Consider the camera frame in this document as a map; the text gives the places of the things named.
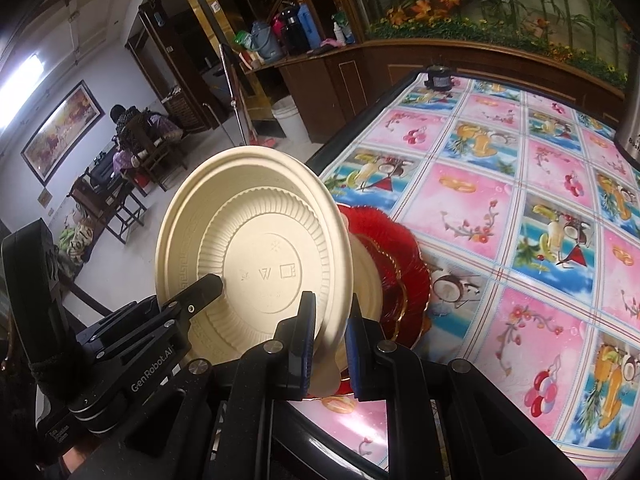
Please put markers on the large red scalloped plate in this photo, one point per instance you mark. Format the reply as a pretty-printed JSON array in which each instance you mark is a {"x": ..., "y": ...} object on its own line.
[{"x": 415, "y": 280}]

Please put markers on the small black device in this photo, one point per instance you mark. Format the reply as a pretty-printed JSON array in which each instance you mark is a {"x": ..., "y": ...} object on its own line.
[{"x": 440, "y": 77}]

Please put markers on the blue water jug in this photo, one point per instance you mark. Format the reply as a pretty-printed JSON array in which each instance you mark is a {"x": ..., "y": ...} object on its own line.
[{"x": 265, "y": 42}]

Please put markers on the brown wooden cabinet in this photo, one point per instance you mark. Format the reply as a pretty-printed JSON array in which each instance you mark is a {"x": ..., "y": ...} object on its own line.
[{"x": 350, "y": 85}]

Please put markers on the bag of vegetables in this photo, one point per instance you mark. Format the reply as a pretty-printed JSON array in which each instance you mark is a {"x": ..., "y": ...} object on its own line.
[{"x": 75, "y": 240}]

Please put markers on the framed wall picture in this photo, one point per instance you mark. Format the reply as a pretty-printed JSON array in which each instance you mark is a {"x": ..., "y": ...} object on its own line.
[{"x": 60, "y": 130}]

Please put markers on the red plate with gold rim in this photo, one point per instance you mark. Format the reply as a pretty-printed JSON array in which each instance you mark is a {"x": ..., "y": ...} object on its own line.
[{"x": 395, "y": 300}]

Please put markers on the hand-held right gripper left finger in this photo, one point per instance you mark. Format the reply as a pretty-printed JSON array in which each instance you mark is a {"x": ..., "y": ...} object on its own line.
[{"x": 306, "y": 345}]

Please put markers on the printed fruit tablecloth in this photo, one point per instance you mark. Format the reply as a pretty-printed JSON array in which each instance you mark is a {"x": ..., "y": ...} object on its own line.
[{"x": 475, "y": 200}]

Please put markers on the dark side table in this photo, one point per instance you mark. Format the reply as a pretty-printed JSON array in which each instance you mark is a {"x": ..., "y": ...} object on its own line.
[{"x": 105, "y": 195}]

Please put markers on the fluorescent tube light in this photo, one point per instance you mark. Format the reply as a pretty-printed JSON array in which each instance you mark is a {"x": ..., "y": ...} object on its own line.
[{"x": 25, "y": 80}]

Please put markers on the wooden chair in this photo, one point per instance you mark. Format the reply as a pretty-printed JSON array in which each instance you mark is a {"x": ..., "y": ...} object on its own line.
[{"x": 150, "y": 155}]

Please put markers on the blue container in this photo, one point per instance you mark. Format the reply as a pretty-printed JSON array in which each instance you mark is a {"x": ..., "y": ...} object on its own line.
[{"x": 310, "y": 25}]

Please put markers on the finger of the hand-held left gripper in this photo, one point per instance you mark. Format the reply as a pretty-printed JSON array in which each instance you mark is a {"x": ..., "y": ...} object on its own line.
[{"x": 200, "y": 292}]

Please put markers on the pink cloth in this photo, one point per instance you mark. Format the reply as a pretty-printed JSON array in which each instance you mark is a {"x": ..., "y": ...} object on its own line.
[{"x": 327, "y": 44}]

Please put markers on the white bucket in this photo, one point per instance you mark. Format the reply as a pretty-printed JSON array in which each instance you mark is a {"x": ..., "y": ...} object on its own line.
[{"x": 289, "y": 117}]

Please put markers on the green bag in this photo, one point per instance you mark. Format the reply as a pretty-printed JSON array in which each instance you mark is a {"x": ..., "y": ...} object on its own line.
[{"x": 243, "y": 40}]

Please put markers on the red thermos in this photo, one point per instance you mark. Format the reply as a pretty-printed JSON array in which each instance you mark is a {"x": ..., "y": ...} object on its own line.
[{"x": 276, "y": 25}]

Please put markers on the black thermos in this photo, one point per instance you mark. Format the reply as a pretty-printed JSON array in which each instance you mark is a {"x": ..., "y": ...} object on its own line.
[{"x": 295, "y": 30}]

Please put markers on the beige disposable plate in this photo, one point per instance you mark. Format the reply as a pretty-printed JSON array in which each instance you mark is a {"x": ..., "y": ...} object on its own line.
[
  {"x": 367, "y": 280},
  {"x": 260, "y": 240}
]

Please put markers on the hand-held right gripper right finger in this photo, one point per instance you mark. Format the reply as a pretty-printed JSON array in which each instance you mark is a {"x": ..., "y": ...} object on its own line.
[{"x": 356, "y": 355}]

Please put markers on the white bottle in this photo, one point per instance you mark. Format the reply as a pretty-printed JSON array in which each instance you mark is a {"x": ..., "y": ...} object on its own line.
[{"x": 339, "y": 32}]

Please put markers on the tall dark wooden cabinet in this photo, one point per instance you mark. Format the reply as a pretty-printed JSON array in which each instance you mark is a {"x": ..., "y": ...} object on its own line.
[{"x": 170, "y": 60}]

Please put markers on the stainless steel kettle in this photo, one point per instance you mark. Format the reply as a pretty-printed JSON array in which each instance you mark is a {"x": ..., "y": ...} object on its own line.
[{"x": 631, "y": 125}]

